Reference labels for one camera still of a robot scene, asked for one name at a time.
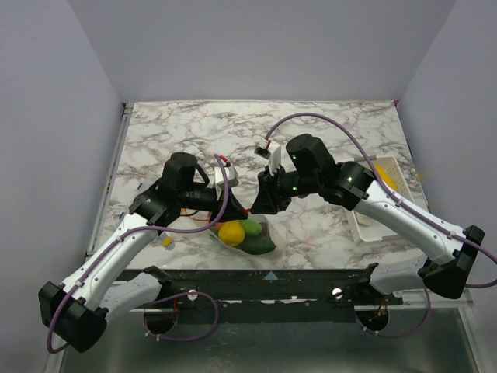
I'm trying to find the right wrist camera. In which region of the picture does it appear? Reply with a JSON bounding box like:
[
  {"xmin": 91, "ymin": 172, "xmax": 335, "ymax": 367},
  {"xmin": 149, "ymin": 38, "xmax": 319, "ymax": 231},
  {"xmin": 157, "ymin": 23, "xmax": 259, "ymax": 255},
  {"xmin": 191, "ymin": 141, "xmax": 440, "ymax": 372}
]
[{"xmin": 255, "ymin": 138, "xmax": 282, "ymax": 176}]

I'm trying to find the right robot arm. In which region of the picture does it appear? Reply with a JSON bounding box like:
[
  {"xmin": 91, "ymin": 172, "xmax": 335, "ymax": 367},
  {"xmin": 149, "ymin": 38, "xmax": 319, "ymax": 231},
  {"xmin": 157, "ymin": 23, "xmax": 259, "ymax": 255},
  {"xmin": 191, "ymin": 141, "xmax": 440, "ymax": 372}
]
[{"xmin": 251, "ymin": 134, "xmax": 484, "ymax": 305}]

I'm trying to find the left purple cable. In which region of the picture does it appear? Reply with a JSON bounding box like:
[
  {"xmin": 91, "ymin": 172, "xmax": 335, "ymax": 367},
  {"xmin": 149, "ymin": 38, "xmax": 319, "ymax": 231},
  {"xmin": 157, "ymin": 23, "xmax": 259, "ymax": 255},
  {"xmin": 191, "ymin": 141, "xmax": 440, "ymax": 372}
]
[{"xmin": 46, "ymin": 154, "xmax": 231, "ymax": 354}]

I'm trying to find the white plastic basket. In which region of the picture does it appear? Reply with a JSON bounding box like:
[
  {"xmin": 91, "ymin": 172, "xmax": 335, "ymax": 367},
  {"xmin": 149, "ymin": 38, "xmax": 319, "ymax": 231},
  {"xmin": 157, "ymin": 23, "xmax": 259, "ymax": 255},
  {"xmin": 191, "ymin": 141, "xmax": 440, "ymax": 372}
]
[{"xmin": 346, "ymin": 156, "xmax": 414, "ymax": 245}]

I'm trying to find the toy corn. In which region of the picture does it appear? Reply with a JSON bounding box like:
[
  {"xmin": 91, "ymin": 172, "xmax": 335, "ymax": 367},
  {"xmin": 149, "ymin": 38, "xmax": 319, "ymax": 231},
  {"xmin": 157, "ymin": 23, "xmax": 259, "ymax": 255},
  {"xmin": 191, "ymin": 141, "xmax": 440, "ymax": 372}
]
[{"xmin": 375, "ymin": 166, "xmax": 398, "ymax": 191}]

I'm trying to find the black mounting rail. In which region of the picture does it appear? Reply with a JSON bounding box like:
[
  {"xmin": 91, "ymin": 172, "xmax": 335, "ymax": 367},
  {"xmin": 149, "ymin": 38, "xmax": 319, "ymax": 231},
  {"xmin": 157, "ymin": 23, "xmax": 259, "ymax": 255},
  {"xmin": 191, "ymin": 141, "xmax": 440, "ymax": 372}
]
[{"xmin": 144, "ymin": 267, "xmax": 401, "ymax": 324}]

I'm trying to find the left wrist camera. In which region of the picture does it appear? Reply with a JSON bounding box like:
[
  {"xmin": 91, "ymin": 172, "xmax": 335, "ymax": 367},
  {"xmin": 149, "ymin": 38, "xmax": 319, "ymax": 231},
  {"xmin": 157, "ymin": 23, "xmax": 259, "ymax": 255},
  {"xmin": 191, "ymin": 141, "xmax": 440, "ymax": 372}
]
[{"xmin": 214, "ymin": 166, "xmax": 239, "ymax": 193}]

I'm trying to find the toy lemon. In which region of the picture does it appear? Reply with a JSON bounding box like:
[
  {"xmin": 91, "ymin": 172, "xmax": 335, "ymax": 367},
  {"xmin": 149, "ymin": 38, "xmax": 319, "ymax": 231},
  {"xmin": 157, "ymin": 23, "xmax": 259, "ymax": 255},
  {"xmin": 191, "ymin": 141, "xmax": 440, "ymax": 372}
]
[{"xmin": 217, "ymin": 221, "xmax": 245, "ymax": 246}]

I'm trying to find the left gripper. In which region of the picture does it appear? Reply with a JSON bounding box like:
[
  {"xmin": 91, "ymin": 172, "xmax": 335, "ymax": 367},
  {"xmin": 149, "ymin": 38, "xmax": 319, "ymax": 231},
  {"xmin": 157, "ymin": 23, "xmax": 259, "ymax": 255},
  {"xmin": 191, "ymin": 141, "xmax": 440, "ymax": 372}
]
[{"xmin": 179, "ymin": 183, "xmax": 249, "ymax": 226}]

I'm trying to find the toy green vegetable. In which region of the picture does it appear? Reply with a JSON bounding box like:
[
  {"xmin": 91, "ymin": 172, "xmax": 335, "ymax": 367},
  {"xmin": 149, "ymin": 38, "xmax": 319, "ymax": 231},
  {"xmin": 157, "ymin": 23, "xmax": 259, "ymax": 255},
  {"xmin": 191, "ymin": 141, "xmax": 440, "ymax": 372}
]
[{"xmin": 239, "ymin": 219, "xmax": 262, "ymax": 236}]

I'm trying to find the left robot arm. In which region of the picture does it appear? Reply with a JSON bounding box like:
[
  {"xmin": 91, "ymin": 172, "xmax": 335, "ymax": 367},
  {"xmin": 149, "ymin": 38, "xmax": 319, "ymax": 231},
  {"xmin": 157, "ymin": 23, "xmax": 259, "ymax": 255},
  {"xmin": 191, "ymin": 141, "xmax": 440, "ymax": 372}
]
[{"xmin": 38, "ymin": 152, "xmax": 247, "ymax": 354}]

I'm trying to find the aluminium frame rail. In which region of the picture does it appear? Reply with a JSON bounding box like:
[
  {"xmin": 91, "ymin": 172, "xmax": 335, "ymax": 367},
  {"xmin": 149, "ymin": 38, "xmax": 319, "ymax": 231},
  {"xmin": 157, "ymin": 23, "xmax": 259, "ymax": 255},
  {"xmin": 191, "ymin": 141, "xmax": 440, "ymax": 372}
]
[{"xmin": 43, "ymin": 103, "xmax": 134, "ymax": 372}]

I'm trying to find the clear zip top bag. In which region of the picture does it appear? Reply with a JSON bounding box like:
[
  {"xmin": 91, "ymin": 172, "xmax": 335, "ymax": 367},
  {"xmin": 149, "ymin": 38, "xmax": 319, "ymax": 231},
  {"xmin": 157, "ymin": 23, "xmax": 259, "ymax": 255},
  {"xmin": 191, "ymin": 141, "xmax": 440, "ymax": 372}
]
[{"xmin": 209, "ymin": 214, "xmax": 287, "ymax": 257}]

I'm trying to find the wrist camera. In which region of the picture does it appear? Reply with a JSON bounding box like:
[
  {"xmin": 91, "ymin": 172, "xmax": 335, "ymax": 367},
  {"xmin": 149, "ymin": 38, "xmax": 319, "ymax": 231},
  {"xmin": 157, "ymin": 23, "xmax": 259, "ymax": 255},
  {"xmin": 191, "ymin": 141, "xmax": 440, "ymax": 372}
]
[
  {"xmin": 214, "ymin": 166, "xmax": 239, "ymax": 193},
  {"xmin": 255, "ymin": 138, "xmax": 282, "ymax": 176}
]

